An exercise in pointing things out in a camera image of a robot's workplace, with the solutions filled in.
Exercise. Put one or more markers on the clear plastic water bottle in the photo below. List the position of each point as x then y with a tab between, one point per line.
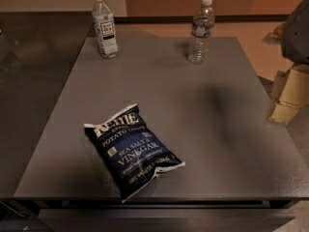
201	29

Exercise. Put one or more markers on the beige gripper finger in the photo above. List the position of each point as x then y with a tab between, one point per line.
290	92

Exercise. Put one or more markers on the white label tea bottle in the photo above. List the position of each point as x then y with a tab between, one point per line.
104	24

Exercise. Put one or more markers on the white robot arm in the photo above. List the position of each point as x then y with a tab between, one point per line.
295	36

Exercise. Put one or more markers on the blue kettle chip bag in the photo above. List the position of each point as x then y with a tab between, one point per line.
133	154

